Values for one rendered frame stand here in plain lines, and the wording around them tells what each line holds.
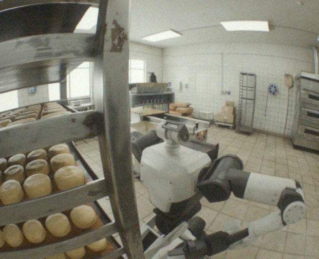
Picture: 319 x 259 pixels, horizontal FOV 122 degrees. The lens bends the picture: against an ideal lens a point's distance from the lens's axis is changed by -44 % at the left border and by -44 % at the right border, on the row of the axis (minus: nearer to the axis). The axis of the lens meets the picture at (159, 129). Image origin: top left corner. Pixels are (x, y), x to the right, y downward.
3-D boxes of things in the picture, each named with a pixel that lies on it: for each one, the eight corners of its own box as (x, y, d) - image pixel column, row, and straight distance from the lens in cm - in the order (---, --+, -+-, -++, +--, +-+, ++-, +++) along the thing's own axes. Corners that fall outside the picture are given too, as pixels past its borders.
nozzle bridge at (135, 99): (119, 118, 214) (118, 94, 210) (160, 112, 254) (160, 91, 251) (132, 123, 186) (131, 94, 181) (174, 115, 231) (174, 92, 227)
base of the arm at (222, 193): (218, 176, 68) (210, 153, 62) (246, 176, 63) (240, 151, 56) (201, 202, 59) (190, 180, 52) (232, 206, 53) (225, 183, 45)
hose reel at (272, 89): (275, 118, 535) (278, 84, 531) (276, 119, 518) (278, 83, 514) (264, 116, 534) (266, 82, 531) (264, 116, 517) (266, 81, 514)
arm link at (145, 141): (143, 126, 87) (158, 134, 76) (146, 139, 91) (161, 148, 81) (125, 135, 83) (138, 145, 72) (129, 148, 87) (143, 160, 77)
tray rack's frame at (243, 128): (238, 127, 540) (241, 74, 529) (252, 130, 535) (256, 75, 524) (235, 132, 479) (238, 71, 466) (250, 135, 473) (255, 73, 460)
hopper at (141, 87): (125, 93, 212) (124, 83, 212) (156, 91, 244) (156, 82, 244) (136, 94, 187) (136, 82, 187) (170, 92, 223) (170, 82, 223)
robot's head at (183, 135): (176, 131, 63) (168, 117, 58) (193, 136, 58) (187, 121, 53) (166, 142, 60) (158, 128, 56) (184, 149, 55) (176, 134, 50)
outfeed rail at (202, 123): (119, 108, 319) (119, 105, 319) (120, 108, 321) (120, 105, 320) (208, 128, 171) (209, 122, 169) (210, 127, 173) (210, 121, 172)
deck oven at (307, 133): (292, 151, 434) (301, 70, 421) (288, 139, 548) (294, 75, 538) (334, 161, 490) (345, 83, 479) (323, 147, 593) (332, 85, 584)
